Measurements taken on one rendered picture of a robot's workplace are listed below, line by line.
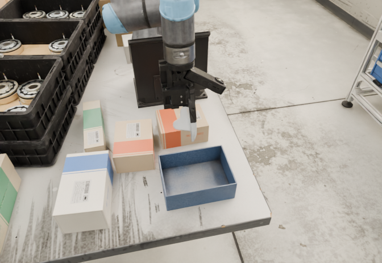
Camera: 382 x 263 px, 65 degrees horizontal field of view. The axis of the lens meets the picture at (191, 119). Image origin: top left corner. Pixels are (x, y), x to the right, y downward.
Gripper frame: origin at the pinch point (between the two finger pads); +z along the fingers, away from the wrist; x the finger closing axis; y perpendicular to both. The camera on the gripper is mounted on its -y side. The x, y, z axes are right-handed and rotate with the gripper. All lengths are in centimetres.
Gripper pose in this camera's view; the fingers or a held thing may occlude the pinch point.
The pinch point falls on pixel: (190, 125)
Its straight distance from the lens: 84.5
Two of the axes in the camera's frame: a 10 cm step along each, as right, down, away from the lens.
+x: 1.8, 5.6, -8.1
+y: -9.8, 1.2, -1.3
